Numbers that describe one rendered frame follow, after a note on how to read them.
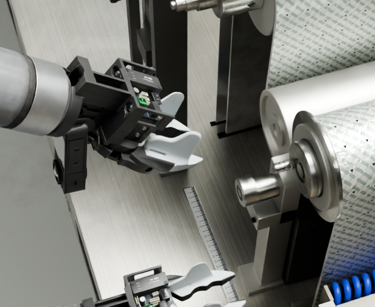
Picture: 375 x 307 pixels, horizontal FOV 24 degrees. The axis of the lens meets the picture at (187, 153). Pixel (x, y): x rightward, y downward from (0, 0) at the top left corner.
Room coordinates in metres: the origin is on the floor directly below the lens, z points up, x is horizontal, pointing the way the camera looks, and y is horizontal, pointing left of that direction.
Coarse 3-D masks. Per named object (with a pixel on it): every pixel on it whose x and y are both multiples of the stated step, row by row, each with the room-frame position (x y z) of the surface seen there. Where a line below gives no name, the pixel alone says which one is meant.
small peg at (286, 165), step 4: (284, 160) 0.65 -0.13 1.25; (288, 160) 0.65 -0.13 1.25; (292, 160) 0.65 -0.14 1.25; (272, 164) 0.65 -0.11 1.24; (276, 164) 0.64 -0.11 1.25; (280, 164) 0.64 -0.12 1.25; (284, 164) 0.64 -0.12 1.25; (288, 164) 0.64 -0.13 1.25; (292, 164) 0.64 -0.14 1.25; (272, 168) 0.64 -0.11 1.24; (276, 168) 0.64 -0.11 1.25; (280, 168) 0.64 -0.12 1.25; (284, 168) 0.64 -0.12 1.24; (288, 168) 0.64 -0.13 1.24; (292, 168) 0.64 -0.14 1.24; (276, 172) 0.64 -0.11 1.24
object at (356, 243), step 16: (336, 224) 0.58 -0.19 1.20; (352, 224) 0.59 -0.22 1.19; (368, 224) 0.60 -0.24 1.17; (336, 240) 0.58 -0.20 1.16; (352, 240) 0.59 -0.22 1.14; (368, 240) 0.60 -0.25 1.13; (336, 256) 0.59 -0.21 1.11; (352, 256) 0.60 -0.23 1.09; (368, 256) 0.60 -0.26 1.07; (336, 272) 0.59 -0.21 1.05; (352, 272) 0.60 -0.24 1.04
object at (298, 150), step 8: (296, 144) 0.65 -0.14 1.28; (304, 144) 0.65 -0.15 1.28; (296, 152) 0.65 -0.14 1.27; (304, 152) 0.63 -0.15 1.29; (312, 152) 0.63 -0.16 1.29; (296, 160) 0.65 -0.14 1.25; (304, 160) 0.63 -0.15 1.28; (312, 160) 0.62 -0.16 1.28; (296, 168) 0.64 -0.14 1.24; (304, 168) 0.62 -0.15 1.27; (312, 168) 0.61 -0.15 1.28; (320, 168) 0.62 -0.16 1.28; (296, 176) 0.64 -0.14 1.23; (304, 176) 0.62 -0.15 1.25; (312, 176) 0.61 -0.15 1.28; (320, 176) 0.61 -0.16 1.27; (296, 184) 0.63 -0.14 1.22; (304, 184) 0.62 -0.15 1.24; (312, 184) 0.60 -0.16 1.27; (320, 184) 0.60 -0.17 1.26; (304, 192) 0.61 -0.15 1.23; (312, 192) 0.60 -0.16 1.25; (320, 192) 0.60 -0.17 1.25
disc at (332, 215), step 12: (300, 120) 0.69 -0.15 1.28; (312, 120) 0.66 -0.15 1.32; (324, 132) 0.64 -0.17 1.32; (324, 144) 0.63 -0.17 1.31; (336, 168) 0.60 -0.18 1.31; (336, 180) 0.59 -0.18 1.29; (336, 192) 0.58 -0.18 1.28; (312, 204) 0.62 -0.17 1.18; (336, 204) 0.58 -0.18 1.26; (324, 216) 0.59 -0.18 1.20; (336, 216) 0.57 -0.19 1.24
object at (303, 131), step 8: (296, 128) 0.69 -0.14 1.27; (304, 128) 0.67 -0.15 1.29; (296, 136) 0.68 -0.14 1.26; (304, 136) 0.66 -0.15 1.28; (312, 136) 0.65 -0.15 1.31; (312, 144) 0.64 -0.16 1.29; (320, 144) 0.63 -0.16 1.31; (320, 152) 0.62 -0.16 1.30; (320, 160) 0.62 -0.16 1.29; (328, 168) 0.60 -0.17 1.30; (328, 176) 0.60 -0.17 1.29; (328, 184) 0.59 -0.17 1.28; (328, 192) 0.59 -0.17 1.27; (312, 200) 0.62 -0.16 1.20; (320, 200) 0.60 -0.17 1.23; (328, 200) 0.58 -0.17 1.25; (320, 208) 0.60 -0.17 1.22; (328, 208) 0.59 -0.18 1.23
